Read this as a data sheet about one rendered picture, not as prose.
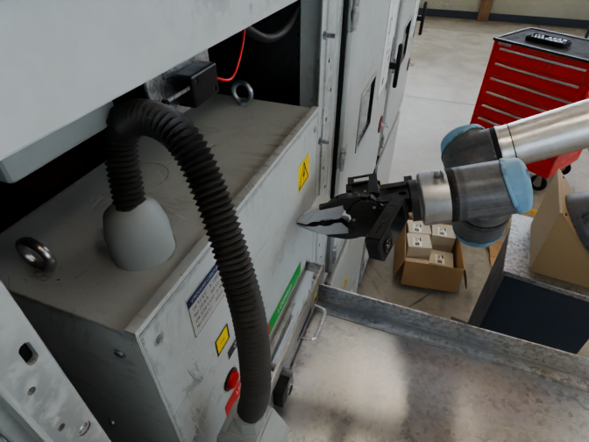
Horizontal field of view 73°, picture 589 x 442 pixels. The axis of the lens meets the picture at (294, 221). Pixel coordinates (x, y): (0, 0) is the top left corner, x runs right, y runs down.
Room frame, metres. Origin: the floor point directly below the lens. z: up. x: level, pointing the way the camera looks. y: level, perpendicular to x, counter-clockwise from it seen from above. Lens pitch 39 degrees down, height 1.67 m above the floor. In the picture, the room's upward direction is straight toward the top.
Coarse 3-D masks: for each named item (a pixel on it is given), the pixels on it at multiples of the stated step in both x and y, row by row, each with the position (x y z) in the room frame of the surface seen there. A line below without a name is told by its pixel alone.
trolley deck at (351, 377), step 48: (336, 336) 0.57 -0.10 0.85; (384, 336) 0.57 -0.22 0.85; (336, 384) 0.45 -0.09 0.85; (384, 384) 0.45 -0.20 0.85; (432, 384) 0.45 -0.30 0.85; (480, 384) 0.45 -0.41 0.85; (528, 384) 0.45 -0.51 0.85; (288, 432) 0.35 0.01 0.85; (336, 432) 0.35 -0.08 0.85; (384, 432) 0.35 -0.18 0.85; (432, 432) 0.35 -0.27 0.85; (480, 432) 0.35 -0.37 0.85; (528, 432) 0.35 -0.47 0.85; (576, 432) 0.35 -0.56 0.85
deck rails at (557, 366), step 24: (336, 288) 0.66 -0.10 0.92; (336, 312) 0.64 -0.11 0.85; (360, 312) 0.64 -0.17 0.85; (384, 312) 0.62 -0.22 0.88; (408, 312) 0.60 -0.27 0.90; (408, 336) 0.57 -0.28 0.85; (432, 336) 0.57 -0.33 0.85; (456, 336) 0.56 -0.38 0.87; (480, 336) 0.54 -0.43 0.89; (504, 336) 0.53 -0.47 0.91; (504, 360) 0.50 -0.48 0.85; (528, 360) 0.50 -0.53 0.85; (552, 360) 0.49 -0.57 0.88; (576, 360) 0.47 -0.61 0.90; (576, 384) 0.45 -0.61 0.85
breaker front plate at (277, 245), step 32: (288, 160) 0.52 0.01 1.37; (256, 192) 0.41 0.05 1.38; (288, 192) 0.52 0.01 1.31; (256, 224) 0.41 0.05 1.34; (288, 224) 0.52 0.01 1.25; (256, 256) 0.40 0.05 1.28; (288, 256) 0.51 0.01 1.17; (192, 288) 0.27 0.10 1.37; (160, 320) 0.22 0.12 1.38; (224, 320) 0.31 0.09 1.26; (288, 320) 0.50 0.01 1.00; (160, 352) 0.21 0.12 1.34; (192, 352) 0.25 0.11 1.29; (224, 352) 0.30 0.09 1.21; (160, 384) 0.20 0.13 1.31; (192, 384) 0.23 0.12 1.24; (192, 416) 0.22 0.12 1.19; (224, 416) 0.27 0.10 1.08
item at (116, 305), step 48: (144, 144) 0.53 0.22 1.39; (240, 144) 0.53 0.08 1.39; (288, 144) 0.52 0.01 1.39; (96, 192) 0.40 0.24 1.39; (240, 192) 0.40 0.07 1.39; (0, 240) 0.31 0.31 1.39; (48, 240) 0.31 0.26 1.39; (96, 240) 0.31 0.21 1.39; (192, 240) 0.31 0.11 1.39; (48, 288) 0.25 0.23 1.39; (96, 288) 0.25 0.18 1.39; (144, 288) 0.25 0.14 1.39; (48, 336) 0.24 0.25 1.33; (96, 336) 0.21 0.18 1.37; (96, 384) 0.23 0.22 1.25; (144, 384) 0.20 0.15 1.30; (144, 432) 0.21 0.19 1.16
